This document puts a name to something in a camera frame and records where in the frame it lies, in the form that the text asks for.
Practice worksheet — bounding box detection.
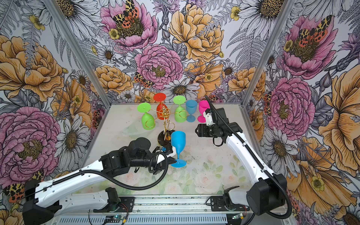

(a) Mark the gold wire wine glass rack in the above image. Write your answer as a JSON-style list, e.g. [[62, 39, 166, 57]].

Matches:
[[155, 108, 175, 147]]

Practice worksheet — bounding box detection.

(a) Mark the red wine glass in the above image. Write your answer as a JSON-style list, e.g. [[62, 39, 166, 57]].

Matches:
[[153, 93, 168, 120]]

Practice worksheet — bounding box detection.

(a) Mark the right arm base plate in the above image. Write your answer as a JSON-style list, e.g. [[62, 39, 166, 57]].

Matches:
[[206, 196, 250, 212]]

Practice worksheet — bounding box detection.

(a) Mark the pink wine glass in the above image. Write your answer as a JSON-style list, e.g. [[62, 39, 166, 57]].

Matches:
[[197, 100, 210, 123]]

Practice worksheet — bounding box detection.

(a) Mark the light blue wine glass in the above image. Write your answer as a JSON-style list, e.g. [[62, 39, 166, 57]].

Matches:
[[186, 100, 197, 122]]

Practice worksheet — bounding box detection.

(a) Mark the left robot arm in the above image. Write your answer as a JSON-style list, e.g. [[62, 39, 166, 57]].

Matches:
[[22, 137, 180, 225]]

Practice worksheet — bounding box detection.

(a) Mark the aluminium corner post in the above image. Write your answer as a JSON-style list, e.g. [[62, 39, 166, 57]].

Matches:
[[44, 1, 111, 109], [241, 0, 295, 107]]

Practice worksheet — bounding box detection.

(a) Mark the right small circuit board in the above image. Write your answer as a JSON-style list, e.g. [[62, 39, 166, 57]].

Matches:
[[232, 213, 244, 220]]

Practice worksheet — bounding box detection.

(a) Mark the right aluminium corner post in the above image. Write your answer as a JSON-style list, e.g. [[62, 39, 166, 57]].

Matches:
[[241, 0, 295, 107]]

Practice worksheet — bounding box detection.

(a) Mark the green wine glass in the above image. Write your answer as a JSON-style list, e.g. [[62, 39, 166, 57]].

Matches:
[[137, 102, 156, 130], [173, 95, 188, 123]]

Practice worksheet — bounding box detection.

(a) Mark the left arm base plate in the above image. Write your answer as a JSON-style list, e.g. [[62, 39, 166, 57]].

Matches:
[[93, 197, 135, 213]]

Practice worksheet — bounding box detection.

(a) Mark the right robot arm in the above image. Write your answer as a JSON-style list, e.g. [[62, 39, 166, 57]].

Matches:
[[195, 96, 292, 219]]

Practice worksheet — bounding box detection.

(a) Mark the left aluminium corner post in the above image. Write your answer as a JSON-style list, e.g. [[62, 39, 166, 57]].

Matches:
[[44, 1, 111, 109]]

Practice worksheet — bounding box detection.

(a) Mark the aluminium front rail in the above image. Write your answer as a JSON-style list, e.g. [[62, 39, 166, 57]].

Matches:
[[56, 193, 290, 217]]

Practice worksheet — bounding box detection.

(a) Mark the small green circuit board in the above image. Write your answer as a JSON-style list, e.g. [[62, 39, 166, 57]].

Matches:
[[104, 215, 125, 224]]

